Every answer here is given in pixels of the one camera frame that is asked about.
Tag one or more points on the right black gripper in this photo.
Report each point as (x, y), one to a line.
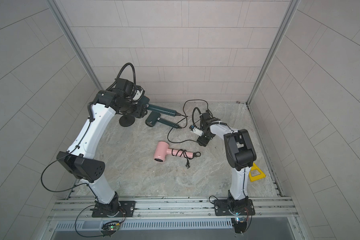
(202, 141)

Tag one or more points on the green hair dryer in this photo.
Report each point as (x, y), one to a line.
(154, 108)
(155, 118)

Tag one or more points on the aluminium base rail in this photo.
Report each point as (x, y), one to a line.
(145, 208)

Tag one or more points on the black microphone stand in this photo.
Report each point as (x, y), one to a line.
(127, 120)

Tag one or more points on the pink hair dryer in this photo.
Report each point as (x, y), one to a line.
(163, 149)

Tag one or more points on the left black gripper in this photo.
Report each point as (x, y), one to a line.
(140, 111)

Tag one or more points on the yellow sticker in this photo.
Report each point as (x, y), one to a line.
(256, 173)

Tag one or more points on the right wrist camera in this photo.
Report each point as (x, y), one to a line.
(196, 130)

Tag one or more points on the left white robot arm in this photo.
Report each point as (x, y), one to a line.
(79, 160)

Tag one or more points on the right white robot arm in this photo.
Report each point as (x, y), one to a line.
(240, 154)

